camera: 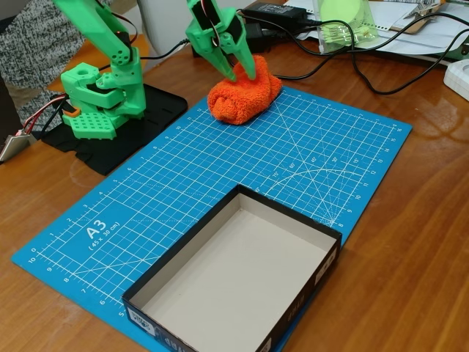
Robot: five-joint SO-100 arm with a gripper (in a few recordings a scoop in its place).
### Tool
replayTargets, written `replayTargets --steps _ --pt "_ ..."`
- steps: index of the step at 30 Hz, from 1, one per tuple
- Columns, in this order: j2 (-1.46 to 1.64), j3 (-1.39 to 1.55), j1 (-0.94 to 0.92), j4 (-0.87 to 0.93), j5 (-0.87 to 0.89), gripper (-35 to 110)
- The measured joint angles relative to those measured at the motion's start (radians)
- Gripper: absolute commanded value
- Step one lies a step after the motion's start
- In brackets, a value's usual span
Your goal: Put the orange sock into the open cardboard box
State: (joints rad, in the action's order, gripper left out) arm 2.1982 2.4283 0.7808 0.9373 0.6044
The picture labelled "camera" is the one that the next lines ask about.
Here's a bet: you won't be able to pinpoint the orange towel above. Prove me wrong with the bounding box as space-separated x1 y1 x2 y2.
207 54 284 126

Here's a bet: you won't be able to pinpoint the large black power adapter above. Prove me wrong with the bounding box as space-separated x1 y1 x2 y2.
190 22 274 58

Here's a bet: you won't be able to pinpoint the slim black power adapter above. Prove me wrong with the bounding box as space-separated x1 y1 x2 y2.
241 1 308 23

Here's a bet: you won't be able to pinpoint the blue A3 cutting mat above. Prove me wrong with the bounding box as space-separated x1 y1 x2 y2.
10 86 413 352

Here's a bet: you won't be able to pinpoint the green transparent plastic cup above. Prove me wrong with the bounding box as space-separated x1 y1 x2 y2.
315 0 379 56

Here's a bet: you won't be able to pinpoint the white paper sheets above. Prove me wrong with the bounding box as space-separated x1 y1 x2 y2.
284 0 469 58

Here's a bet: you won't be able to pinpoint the brown clipboard with metal clip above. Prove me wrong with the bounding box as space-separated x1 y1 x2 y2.
388 0 447 34

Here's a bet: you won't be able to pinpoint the grey speckled fabric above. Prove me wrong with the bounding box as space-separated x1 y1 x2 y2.
0 0 111 124

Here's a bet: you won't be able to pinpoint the black cardboard box white inside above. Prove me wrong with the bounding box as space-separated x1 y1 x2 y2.
122 184 343 352

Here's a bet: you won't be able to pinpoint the grey controller board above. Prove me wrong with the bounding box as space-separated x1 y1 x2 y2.
0 133 38 164

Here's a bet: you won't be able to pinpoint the white red black servo wire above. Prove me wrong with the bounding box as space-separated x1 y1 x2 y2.
203 0 225 48

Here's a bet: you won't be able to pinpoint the black power cable to adapter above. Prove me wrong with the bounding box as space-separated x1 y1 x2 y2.
141 38 193 62

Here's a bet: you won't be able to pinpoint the long black looping cable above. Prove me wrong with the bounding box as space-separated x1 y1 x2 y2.
265 27 469 95
234 11 469 80

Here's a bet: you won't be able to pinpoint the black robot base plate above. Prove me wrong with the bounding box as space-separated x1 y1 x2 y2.
40 83 189 177

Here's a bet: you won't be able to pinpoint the red and black wire bundle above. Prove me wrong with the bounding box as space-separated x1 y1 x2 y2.
21 94 71 137

